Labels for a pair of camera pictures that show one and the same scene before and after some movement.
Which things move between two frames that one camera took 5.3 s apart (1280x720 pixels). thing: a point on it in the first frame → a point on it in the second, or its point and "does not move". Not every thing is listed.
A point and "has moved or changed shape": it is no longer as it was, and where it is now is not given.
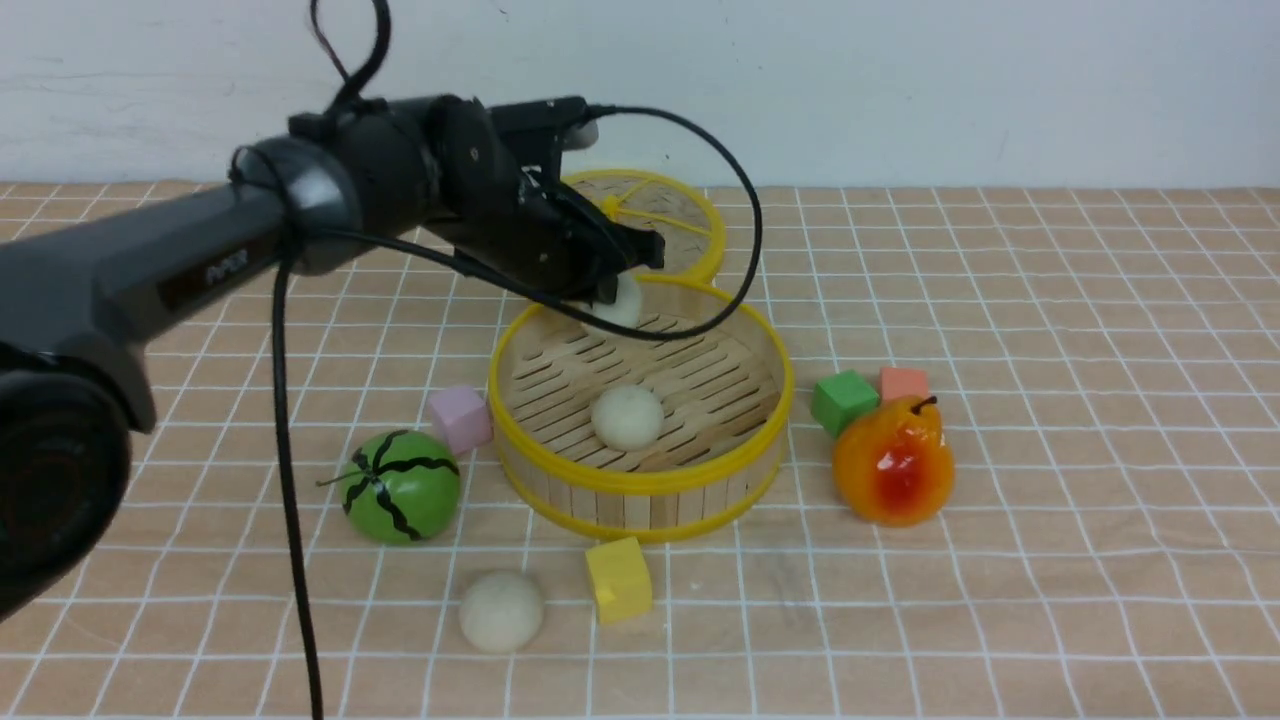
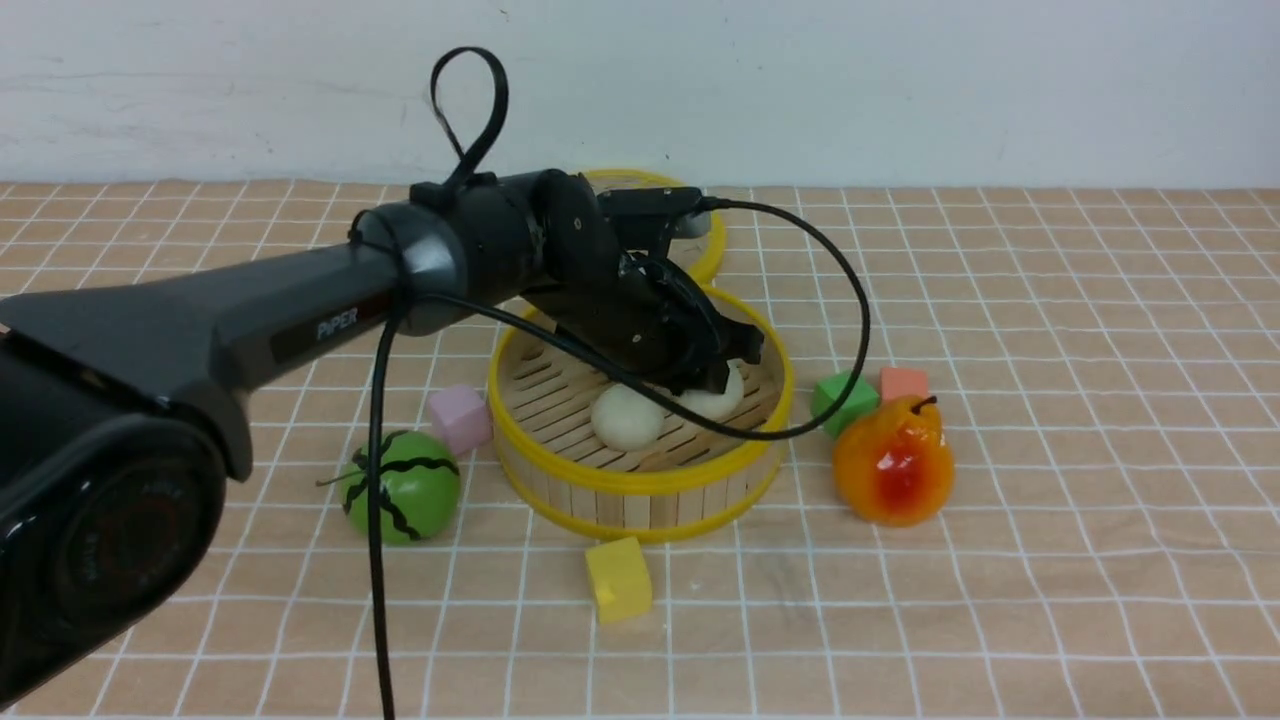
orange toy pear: (893, 467) does not move
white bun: (627, 418) does not move
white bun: (627, 307) has moved or changed shape
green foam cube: (841, 398) does not move
